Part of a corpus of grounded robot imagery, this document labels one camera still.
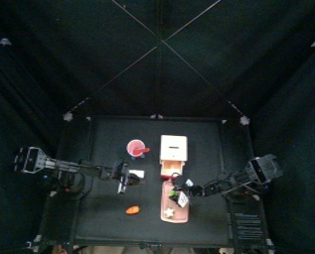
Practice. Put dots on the pale toy starfruit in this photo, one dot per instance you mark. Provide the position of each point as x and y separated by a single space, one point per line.
169 212

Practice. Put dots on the pink rectangular tray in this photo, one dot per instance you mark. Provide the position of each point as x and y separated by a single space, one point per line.
175 215

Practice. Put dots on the red toy spoon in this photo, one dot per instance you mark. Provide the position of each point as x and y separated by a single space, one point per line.
143 151

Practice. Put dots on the white square tag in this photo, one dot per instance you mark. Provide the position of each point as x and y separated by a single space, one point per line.
137 173

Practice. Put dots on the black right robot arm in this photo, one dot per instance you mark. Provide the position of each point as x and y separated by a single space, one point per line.
252 173

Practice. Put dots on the white printed label sticker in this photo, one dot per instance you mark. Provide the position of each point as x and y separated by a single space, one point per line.
248 225

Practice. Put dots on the open wooden drawer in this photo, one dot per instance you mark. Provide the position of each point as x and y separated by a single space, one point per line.
172 167

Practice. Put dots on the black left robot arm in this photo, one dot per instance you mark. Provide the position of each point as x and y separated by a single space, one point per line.
53 163

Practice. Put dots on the red cup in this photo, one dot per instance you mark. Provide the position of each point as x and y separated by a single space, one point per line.
134 147

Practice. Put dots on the white drawer cabinet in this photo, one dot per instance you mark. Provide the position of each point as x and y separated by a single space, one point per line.
173 147

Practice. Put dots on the green toy piece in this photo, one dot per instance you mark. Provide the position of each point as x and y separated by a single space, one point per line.
175 193

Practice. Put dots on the red toy piece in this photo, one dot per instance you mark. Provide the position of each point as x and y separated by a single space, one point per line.
165 177

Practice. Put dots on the white printed marker tag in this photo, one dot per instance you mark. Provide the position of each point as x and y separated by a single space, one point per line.
183 198

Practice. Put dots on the orange toy food piece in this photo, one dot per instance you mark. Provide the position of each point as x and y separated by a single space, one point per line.
132 210

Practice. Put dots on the grey frame middle bracket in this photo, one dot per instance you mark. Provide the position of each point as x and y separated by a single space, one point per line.
156 116

